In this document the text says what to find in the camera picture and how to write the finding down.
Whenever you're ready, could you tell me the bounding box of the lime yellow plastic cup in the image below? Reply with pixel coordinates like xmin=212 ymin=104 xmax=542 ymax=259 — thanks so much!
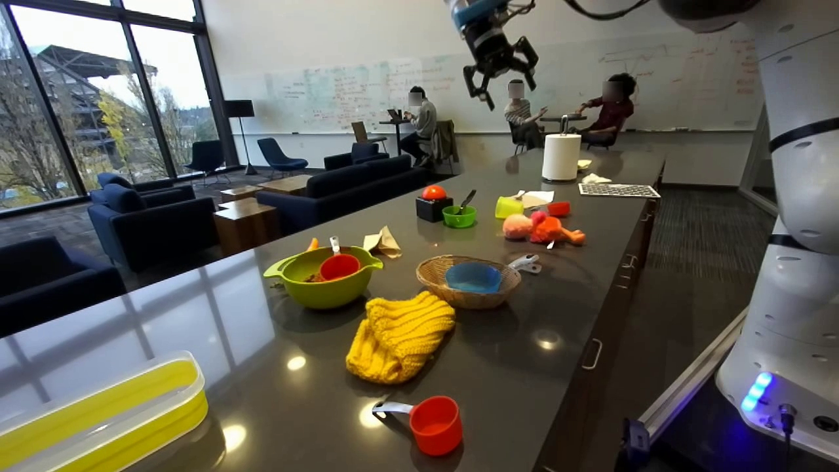
xmin=492 ymin=195 xmax=527 ymax=221

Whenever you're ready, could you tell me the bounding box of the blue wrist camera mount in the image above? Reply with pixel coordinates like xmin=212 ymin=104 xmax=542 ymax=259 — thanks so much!
xmin=452 ymin=0 xmax=512 ymax=29

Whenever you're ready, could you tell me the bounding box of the blue bowl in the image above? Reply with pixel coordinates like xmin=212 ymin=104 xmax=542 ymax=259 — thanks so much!
xmin=443 ymin=259 xmax=506 ymax=297

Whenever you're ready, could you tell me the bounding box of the dark swivel chair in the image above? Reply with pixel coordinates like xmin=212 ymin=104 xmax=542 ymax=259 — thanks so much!
xmin=187 ymin=138 xmax=228 ymax=175

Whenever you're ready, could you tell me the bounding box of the wicker basket bowl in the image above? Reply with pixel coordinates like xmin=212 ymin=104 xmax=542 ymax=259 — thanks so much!
xmin=414 ymin=251 xmax=525 ymax=311

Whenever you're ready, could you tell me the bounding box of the beige paper bag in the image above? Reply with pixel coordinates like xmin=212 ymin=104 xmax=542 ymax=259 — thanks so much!
xmin=361 ymin=224 xmax=405 ymax=262

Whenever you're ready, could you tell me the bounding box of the white paper towel roll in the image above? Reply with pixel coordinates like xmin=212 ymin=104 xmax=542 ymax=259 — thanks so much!
xmin=540 ymin=130 xmax=584 ymax=183

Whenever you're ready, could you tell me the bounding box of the wall whiteboard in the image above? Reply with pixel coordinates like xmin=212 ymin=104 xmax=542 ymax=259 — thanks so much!
xmin=221 ymin=33 xmax=763 ymax=138

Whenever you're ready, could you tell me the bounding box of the dark armchair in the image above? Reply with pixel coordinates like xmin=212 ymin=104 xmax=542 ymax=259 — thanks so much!
xmin=323 ymin=142 xmax=392 ymax=174

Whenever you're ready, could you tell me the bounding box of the navy armchair blue cushion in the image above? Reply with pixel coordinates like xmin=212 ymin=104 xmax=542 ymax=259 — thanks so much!
xmin=86 ymin=170 xmax=221 ymax=273

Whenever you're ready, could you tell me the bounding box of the silver drawer handle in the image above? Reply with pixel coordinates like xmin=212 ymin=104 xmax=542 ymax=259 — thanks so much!
xmin=580 ymin=336 xmax=605 ymax=376
xmin=617 ymin=251 xmax=637 ymax=293

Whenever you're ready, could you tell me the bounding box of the small green bowl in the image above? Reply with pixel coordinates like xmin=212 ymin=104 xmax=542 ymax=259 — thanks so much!
xmin=441 ymin=203 xmax=479 ymax=233

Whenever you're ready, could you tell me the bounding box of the yellow knitted cloth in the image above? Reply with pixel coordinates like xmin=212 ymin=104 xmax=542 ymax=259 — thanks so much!
xmin=343 ymin=289 xmax=458 ymax=387

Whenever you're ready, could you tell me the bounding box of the long navy sofa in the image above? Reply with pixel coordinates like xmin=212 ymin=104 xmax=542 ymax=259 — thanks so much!
xmin=255 ymin=154 xmax=430 ymax=233

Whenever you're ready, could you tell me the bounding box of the orange plush toy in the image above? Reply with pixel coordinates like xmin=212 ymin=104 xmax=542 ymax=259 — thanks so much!
xmin=527 ymin=206 xmax=589 ymax=248

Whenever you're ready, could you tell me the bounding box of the dark sofa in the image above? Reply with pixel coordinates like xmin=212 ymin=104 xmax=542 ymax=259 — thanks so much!
xmin=0 ymin=233 xmax=128 ymax=338

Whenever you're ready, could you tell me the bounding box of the dark window frame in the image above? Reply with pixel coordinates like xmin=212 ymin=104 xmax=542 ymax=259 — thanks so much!
xmin=0 ymin=0 xmax=241 ymax=218

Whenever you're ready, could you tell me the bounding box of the red measuring cup silver handle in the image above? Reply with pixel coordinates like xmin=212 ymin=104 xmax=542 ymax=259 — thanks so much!
xmin=373 ymin=393 xmax=466 ymax=460

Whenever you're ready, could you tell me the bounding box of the orange measuring cup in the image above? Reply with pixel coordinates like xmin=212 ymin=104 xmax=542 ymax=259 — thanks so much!
xmin=312 ymin=235 xmax=365 ymax=284

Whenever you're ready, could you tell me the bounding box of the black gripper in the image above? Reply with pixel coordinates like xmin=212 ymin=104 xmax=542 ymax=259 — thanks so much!
xmin=458 ymin=5 xmax=540 ymax=113

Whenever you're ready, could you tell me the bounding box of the clear container yellow lid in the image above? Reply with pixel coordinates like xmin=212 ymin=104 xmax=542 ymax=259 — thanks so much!
xmin=0 ymin=352 xmax=212 ymax=472

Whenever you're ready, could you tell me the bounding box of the seated person grey shirt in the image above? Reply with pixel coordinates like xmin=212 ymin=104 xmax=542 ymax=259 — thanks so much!
xmin=399 ymin=83 xmax=441 ymax=166

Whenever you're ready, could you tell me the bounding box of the aluminium frame rail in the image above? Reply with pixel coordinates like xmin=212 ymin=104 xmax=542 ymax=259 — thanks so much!
xmin=625 ymin=310 xmax=751 ymax=456

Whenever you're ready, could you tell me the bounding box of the small white clip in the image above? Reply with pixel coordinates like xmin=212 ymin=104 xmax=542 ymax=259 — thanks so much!
xmin=506 ymin=251 xmax=546 ymax=277

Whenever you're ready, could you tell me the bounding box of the seated person red shirt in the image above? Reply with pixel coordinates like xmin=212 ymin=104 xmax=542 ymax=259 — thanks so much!
xmin=580 ymin=71 xmax=639 ymax=146

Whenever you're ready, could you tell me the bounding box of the brown wooden counter cabinet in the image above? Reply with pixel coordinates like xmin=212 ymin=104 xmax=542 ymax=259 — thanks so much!
xmin=533 ymin=146 xmax=666 ymax=472

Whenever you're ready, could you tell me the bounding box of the wooden coffee table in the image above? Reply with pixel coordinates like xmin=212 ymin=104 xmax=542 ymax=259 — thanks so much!
xmin=212 ymin=196 xmax=284 ymax=256

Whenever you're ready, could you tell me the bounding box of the large lime green bowl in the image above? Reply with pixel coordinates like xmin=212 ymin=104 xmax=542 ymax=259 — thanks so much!
xmin=262 ymin=243 xmax=385 ymax=311

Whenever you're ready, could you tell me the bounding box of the black white patterned sheet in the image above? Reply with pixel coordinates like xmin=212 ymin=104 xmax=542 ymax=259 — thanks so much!
xmin=576 ymin=178 xmax=663 ymax=203

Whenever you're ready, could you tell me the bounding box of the seated person light shirt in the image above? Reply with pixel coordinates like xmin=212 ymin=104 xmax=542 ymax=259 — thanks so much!
xmin=503 ymin=75 xmax=546 ymax=150

